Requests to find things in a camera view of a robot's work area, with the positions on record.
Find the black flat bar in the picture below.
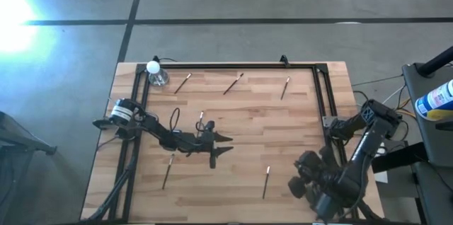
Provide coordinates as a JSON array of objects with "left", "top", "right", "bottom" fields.
[{"left": 371, "top": 142, "right": 428, "bottom": 174}]

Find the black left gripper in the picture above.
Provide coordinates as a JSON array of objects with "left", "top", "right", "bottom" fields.
[{"left": 183, "top": 120, "right": 234, "bottom": 169}]

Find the clear glass cup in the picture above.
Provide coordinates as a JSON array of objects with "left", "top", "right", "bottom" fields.
[{"left": 146, "top": 60, "right": 171, "bottom": 87}]

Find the black aluminium table frame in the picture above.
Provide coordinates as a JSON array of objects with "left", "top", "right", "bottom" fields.
[{"left": 81, "top": 62, "right": 385, "bottom": 224}]

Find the dark grey side cart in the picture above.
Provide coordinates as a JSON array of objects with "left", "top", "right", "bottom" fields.
[{"left": 401, "top": 62, "right": 453, "bottom": 225}]

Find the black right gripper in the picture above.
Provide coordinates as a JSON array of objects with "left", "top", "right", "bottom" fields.
[{"left": 287, "top": 146, "right": 338, "bottom": 200}]

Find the black pole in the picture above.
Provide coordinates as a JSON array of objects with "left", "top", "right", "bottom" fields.
[{"left": 416, "top": 45, "right": 453, "bottom": 79}]

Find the white blue yellow canister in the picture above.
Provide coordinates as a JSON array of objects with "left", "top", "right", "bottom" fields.
[{"left": 414, "top": 79, "right": 453, "bottom": 122}]

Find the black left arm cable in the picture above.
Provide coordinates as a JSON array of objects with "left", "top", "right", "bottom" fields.
[{"left": 168, "top": 107, "right": 206, "bottom": 134}]

